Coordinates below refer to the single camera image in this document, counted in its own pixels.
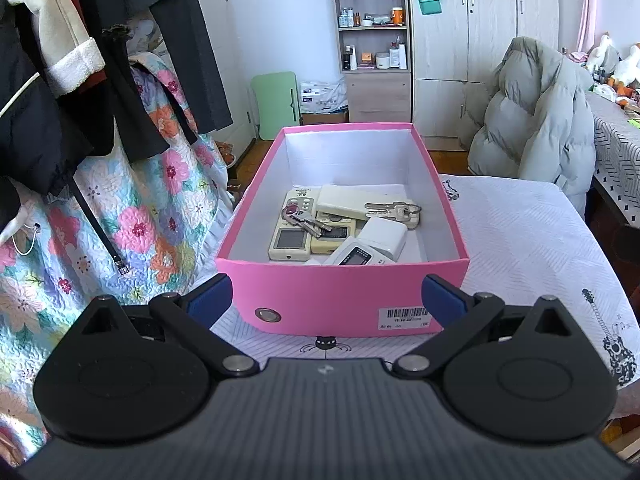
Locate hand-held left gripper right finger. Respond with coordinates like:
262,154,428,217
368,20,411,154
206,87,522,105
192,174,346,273
392,274,573,380

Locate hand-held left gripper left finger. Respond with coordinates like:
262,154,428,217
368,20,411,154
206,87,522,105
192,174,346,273
80,274,260,380

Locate white square charger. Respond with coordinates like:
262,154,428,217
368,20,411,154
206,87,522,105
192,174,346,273
357,217,408,262

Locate pink cardboard box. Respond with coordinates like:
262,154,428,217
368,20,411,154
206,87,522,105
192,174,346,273
215,122,471,337

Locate cream remote with pink button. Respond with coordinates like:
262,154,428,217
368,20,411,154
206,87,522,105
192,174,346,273
268,187,321,262

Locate white remote with display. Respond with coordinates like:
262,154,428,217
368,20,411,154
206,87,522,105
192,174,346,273
322,240,393,267

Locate keys with ring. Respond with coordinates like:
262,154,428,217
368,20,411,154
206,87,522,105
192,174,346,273
365,201,423,222

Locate bunch of keys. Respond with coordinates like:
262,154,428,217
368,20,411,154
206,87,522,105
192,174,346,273
281,204,333,238

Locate cream remote with grey buttons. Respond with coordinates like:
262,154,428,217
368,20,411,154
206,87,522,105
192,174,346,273
310,212,358,255

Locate white power bank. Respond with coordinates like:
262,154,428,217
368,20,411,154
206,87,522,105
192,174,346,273
316,184,388,221

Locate white bed skirt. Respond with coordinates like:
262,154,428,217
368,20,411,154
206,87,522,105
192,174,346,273
199,179,237,262

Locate printed white tablecloth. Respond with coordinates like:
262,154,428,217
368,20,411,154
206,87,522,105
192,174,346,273
210,172,637,392

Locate floral quilt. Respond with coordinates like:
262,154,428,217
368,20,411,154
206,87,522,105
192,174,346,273
0,52,236,461

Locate black belt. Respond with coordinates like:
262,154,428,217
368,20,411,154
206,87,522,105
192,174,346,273
66,179,132,277

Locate black cardigan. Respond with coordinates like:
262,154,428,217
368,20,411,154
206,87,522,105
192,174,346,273
99,25,187,164

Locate green folding table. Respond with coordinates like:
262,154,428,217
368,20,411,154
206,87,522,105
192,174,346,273
250,70,302,142

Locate grey puffer jacket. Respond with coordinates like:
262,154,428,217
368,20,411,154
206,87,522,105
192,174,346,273
466,35,599,222

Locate brown cardboard box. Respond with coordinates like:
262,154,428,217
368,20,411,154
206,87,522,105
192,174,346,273
301,111,349,127

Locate wooden shelf unit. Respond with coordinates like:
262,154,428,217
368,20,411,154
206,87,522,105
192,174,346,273
329,0,414,127

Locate white tissue pack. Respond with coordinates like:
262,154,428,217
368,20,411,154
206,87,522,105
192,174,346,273
299,79,349,115

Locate patterned desk cloth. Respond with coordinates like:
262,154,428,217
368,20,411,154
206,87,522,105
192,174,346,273
584,86,640,222

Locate light wooden wardrobe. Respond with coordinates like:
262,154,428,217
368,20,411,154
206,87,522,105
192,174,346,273
406,0,562,152

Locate white door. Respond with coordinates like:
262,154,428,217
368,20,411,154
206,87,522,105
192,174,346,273
191,0,259,157

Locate red garment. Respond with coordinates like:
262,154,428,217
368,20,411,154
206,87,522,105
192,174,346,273
52,0,109,92

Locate dark grey hanging garment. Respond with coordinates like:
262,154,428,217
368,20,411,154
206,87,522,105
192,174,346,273
70,0,236,134

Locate white plush goose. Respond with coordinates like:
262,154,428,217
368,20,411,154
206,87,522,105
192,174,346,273
586,31,619,74
611,44,640,87

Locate cream fleece-cuffed coat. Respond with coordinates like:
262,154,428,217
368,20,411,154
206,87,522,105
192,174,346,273
0,0,107,99

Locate pink curtain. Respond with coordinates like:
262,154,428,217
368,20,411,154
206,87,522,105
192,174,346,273
574,0,602,54

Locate black fabric strap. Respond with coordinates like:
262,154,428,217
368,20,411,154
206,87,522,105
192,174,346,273
129,56,199,144

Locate white tag with string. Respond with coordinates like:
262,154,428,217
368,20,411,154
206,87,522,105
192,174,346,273
0,219,42,262

